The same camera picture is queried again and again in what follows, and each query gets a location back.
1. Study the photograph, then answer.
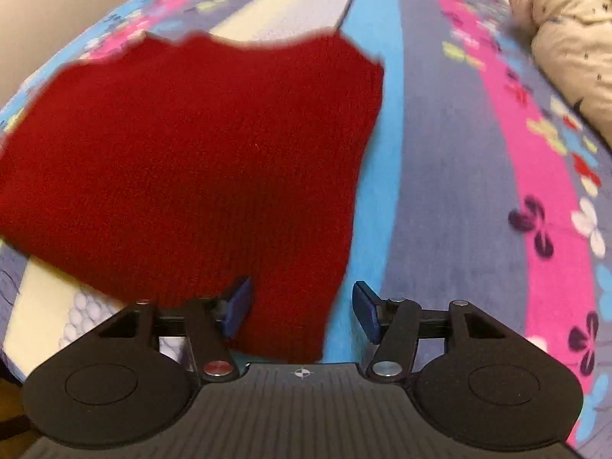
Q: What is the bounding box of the red knit sweater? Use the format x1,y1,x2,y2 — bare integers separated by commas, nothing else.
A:
1,31,384,363

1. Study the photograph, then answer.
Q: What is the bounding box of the floral striped bed sheet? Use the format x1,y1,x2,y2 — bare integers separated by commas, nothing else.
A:
0,0,612,455

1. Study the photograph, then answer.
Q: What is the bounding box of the cream star-print duvet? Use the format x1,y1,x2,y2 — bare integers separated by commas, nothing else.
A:
508,0,611,142

